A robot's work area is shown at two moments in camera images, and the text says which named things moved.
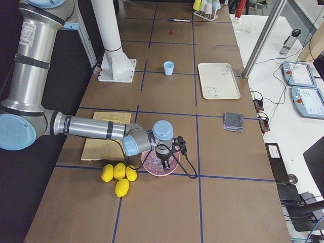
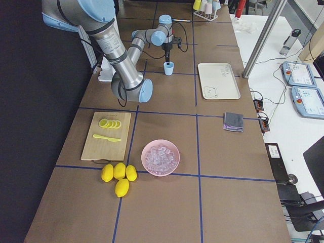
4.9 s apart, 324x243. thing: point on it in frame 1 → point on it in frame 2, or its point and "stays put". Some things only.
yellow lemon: x=122 y=187 stays put
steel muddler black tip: x=180 y=19 stays put
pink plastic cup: x=208 y=8 stays put
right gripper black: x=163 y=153 → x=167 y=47
